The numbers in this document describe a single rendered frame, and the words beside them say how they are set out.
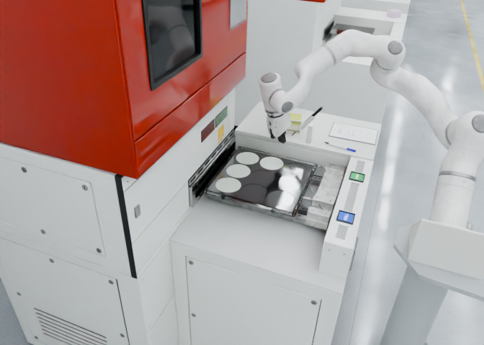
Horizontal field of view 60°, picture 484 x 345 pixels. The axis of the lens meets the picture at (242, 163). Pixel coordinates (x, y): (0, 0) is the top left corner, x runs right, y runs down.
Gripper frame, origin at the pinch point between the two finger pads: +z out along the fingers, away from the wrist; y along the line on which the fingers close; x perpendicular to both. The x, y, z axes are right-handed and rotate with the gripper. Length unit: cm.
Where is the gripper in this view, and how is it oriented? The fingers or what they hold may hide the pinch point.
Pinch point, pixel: (281, 137)
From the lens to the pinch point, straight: 178.2
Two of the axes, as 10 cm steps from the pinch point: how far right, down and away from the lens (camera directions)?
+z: 2.2, 6.7, 7.1
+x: -7.0, -4.1, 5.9
